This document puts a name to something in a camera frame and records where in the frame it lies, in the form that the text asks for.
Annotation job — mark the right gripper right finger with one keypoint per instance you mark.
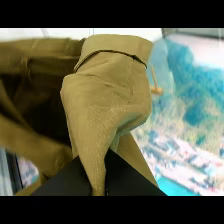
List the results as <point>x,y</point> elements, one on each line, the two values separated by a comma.
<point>128,180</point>

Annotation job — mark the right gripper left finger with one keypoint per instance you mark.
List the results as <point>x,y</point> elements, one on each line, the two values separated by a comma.
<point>68,181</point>

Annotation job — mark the olive long-sleeved shirt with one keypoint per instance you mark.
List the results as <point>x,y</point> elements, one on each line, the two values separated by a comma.
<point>103,100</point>

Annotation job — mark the brown wooden hanger rack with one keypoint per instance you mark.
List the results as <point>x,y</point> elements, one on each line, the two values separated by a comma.
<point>155,87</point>

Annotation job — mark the silver frame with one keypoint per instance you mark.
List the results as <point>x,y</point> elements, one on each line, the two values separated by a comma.
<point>4,176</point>

